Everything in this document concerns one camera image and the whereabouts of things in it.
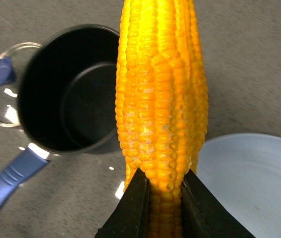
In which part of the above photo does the glass pot lid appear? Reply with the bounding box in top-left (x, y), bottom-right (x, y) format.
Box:
top-left (0, 42), bottom-right (42, 127)

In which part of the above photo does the dark blue saucepan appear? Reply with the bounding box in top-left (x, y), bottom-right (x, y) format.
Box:
top-left (0, 24), bottom-right (119, 209)

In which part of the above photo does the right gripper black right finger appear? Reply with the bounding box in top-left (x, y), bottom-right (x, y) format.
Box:
top-left (181, 170), bottom-right (254, 238)

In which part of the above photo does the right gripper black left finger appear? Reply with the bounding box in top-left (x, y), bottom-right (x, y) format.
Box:
top-left (95, 169), bottom-right (150, 238)

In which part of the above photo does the light blue plate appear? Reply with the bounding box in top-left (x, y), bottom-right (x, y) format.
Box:
top-left (197, 133), bottom-right (281, 238)

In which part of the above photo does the yellow corn cob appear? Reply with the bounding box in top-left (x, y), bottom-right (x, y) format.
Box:
top-left (115, 0), bottom-right (208, 238)

